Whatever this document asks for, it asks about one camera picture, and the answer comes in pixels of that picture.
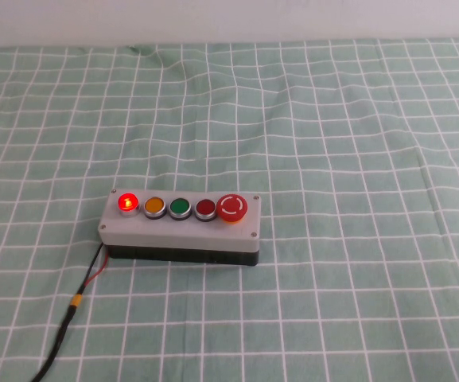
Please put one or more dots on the green push button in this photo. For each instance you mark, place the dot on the green push button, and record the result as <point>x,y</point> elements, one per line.
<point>179,206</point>

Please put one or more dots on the red mushroom emergency stop button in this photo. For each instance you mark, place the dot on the red mushroom emergency stop button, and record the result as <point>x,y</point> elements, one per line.
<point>232,207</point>

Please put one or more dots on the yellow push button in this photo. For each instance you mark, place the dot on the yellow push button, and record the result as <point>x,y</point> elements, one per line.
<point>154,205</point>

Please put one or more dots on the grey black button control box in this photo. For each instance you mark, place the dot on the grey black button control box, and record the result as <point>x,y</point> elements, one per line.
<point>181,235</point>

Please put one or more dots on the green white checked tablecloth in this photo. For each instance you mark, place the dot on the green white checked tablecloth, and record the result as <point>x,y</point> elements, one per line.
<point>332,159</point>

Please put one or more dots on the red indicator lamp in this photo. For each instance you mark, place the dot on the red indicator lamp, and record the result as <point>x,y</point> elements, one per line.
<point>128,201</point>

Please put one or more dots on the dark red push button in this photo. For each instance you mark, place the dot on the dark red push button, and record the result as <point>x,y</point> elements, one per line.
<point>205,207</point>

